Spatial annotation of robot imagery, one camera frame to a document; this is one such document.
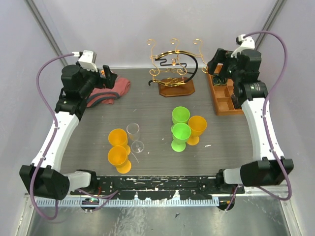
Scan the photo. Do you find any green goblet rear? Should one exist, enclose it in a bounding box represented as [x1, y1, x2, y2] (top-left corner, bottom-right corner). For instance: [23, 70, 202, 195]
[172, 106, 190, 124]

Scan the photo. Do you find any wooden compartment tray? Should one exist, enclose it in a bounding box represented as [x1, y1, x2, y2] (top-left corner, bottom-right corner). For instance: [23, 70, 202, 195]
[207, 74, 244, 116]

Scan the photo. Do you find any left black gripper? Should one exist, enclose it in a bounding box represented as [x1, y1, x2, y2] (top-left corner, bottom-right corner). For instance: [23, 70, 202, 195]
[77, 61, 118, 97]

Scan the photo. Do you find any orange goblet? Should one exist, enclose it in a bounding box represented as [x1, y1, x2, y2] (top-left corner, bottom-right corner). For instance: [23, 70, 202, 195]
[108, 146, 132, 174]
[187, 116, 207, 146]
[108, 128, 131, 155]

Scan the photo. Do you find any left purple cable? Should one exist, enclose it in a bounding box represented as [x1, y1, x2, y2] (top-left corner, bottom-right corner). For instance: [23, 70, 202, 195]
[29, 52, 82, 223]

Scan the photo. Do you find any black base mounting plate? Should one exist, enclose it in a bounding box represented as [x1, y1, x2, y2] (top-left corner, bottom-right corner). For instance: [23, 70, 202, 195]
[70, 175, 246, 200]

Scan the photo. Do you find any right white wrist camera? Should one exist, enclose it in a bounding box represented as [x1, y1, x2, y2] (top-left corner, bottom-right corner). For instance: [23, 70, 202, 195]
[231, 34, 255, 58]

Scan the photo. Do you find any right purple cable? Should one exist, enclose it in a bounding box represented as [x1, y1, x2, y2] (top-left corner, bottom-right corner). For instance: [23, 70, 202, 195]
[242, 30, 293, 201]

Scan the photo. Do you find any clear wine glass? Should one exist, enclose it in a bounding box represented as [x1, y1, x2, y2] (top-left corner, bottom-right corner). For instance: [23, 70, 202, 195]
[126, 123, 144, 153]

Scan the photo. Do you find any gold wine glass rack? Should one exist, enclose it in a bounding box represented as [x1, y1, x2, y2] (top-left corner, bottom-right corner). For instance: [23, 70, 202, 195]
[147, 38, 204, 97]

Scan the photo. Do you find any green goblet front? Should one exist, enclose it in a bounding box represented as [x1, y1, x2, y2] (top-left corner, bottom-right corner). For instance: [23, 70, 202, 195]
[171, 123, 191, 152]

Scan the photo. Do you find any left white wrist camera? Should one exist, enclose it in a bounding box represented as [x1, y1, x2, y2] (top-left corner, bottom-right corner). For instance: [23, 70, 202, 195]
[72, 50, 97, 72]

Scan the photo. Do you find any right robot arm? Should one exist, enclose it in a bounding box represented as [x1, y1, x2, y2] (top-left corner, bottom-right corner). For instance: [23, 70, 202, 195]
[208, 48, 294, 194]

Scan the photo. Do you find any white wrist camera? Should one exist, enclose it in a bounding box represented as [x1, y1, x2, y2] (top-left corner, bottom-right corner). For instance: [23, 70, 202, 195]
[231, 34, 255, 58]
[72, 50, 97, 72]

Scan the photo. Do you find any red cloth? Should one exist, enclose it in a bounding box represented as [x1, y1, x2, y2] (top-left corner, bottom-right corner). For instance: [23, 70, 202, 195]
[87, 77, 130, 108]

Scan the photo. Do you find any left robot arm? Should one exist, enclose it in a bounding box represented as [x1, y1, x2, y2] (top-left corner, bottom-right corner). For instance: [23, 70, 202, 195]
[19, 62, 117, 200]

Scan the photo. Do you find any purple cable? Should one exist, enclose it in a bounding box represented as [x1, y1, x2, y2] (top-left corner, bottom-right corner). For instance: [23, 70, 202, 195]
[242, 30, 293, 201]
[29, 52, 82, 223]

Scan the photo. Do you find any grey cable duct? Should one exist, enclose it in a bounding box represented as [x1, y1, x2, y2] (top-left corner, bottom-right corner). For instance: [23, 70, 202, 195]
[34, 196, 220, 207]

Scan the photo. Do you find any green goblet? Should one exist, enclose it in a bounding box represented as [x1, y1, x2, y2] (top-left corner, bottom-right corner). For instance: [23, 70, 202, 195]
[172, 106, 190, 124]
[171, 123, 191, 152]

